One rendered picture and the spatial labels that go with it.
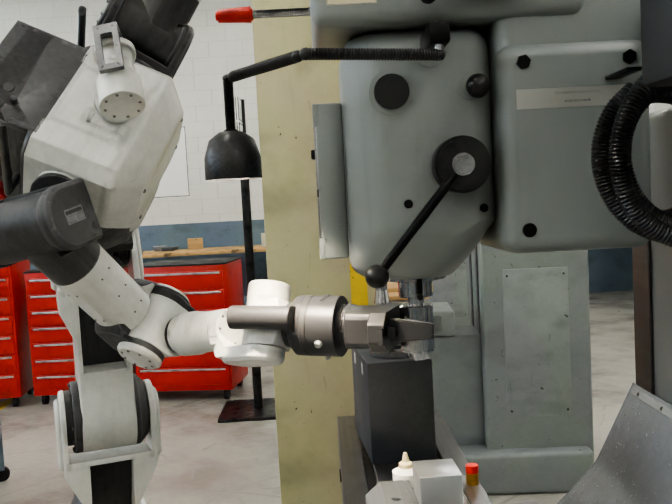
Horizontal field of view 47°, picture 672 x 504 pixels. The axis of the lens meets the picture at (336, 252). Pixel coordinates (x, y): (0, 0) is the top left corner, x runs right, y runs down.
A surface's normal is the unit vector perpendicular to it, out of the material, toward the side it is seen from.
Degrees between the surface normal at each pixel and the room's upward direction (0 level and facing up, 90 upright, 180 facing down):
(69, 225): 80
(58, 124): 58
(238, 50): 90
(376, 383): 90
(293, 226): 90
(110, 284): 93
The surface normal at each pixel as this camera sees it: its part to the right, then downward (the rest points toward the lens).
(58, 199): 0.93, -0.21
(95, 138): 0.29, -0.49
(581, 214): 0.02, 0.07
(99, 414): 0.37, -0.11
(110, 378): 0.38, 0.13
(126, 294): 0.87, 0.04
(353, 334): -0.32, 0.08
